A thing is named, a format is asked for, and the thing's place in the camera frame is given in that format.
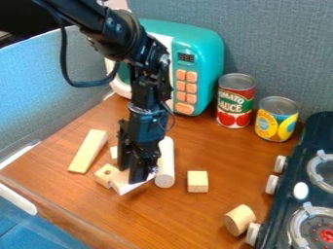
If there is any wooden cube with hole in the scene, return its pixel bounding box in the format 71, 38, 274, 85
92, 162, 122, 190

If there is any long wooden cylinder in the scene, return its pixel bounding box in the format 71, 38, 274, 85
153, 135, 177, 190

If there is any long flat wooden block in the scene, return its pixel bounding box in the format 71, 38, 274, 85
66, 128, 110, 175

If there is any small wooden block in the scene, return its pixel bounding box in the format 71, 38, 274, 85
107, 145, 120, 161

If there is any toy microwave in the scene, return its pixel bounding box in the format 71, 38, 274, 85
105, 18, 227, 118

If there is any black cable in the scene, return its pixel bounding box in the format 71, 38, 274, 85
58, 24, 122, 89

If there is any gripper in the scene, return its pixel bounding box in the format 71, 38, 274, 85
115, 104, 172, 185

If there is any toy stove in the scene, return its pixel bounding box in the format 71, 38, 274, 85
244, 111, 333, 249

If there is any red tomato can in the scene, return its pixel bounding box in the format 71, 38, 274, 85
214, 72, 259, 129

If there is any yellow can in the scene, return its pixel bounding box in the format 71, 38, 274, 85
253, 95, 302, 144

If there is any wooden triangle block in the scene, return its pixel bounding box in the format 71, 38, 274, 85
109, 167, 159, 196

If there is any short wooden cylinder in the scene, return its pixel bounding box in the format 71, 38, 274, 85
222, 203, 259, 237

